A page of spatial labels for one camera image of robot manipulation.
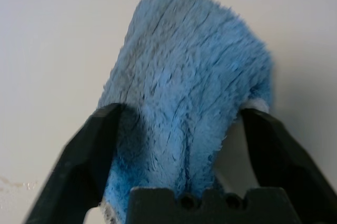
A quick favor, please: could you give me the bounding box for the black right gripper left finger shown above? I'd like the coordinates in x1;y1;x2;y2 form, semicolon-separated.
22;102;125;224

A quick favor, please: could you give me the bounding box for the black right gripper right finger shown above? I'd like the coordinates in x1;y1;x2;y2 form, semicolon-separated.
241;108;337;224

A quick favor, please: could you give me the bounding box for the light blue fluffy rag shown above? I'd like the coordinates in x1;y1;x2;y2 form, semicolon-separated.
96;0;275;224

